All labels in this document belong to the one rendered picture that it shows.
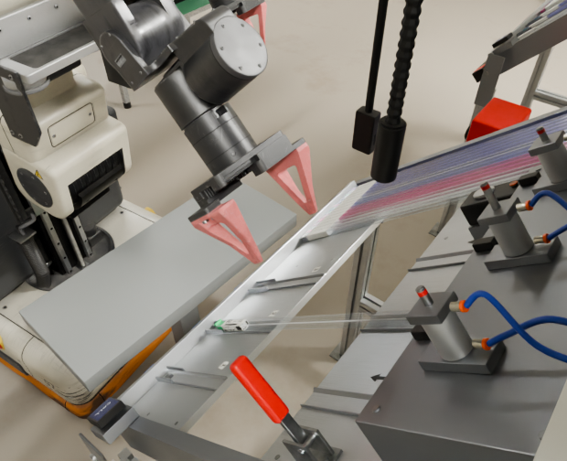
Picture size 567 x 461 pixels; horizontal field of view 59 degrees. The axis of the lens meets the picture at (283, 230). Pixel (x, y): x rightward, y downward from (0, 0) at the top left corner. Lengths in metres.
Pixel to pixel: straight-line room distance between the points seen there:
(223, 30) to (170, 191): 1.84
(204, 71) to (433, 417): 0.33
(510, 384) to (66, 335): 0.91
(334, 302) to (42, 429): 0.99
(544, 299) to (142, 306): 0.86
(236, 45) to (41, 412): 1.44
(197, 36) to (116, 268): 0.77
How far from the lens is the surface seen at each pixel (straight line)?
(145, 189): 2.32
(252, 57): 0.48
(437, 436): 0.31
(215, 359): 0.76
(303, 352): 1.70
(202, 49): 0.48
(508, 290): 0.39
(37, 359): 1.52
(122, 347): 1.04
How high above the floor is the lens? 1.44
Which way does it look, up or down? 45 degrees down
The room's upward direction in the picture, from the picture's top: straight up
